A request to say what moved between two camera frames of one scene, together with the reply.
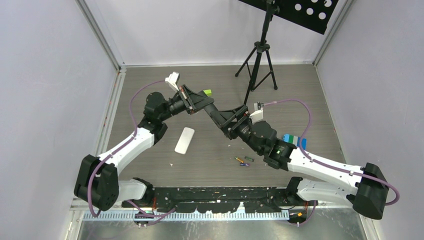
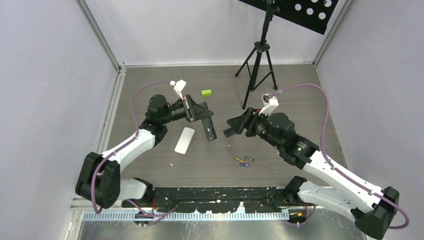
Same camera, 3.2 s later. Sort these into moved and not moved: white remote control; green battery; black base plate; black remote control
Moved: black remote control
Not moved: black base plate; green battery; white remote control
